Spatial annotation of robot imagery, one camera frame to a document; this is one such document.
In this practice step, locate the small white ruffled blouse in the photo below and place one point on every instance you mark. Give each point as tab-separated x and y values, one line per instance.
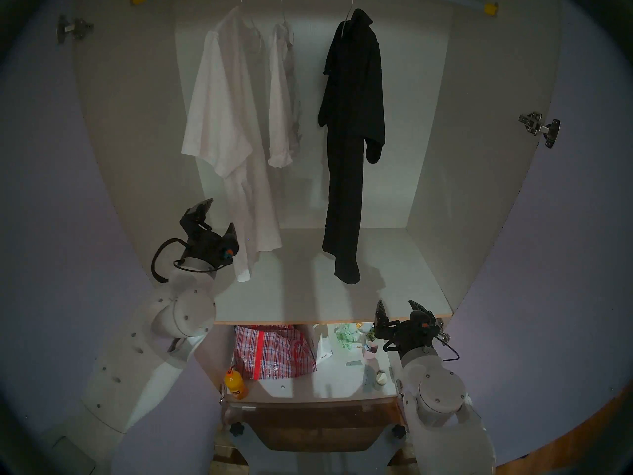
279	108

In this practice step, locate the brown wooden cabinet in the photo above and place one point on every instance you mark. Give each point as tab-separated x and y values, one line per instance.
316	424

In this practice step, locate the white paper bag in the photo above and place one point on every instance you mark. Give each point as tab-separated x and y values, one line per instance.
324	353

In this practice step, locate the black star knob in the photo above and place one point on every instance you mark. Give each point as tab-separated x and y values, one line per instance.
399	431
237	429

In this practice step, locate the metal door hinge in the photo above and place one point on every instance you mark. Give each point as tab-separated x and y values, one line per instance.
74	29
446	336
541	128

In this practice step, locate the red plaid woven bag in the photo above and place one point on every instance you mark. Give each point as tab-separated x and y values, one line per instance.
277	353

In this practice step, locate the black shirt and pants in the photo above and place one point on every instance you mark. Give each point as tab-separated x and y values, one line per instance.
351	132

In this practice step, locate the orange drink bottle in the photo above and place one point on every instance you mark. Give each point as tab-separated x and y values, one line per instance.
236	386

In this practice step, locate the grey robot torso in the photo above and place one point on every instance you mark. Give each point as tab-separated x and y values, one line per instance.
316	465

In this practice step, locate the green white plastic bag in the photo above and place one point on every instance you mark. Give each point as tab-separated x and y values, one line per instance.
348	336

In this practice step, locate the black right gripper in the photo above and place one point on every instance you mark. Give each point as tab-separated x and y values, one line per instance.
413	335

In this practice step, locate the green spotted toy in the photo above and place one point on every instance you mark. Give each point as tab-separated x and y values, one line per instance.
370	334

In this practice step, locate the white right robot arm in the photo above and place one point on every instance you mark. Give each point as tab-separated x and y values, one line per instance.
435	395

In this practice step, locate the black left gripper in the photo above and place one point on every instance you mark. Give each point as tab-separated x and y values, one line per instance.
210	249

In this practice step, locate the pink cup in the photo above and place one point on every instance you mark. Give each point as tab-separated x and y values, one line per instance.
372	351

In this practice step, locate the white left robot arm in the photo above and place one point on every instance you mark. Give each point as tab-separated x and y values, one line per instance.
148	355

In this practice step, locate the white wardrobe carcass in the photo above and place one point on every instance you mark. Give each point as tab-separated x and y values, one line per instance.
470	132

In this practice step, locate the lilac wardrobe door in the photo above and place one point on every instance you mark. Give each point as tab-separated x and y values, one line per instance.
583	231
49	182

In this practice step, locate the long white short-sleeve shirt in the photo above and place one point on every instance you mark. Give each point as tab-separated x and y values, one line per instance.
222	108

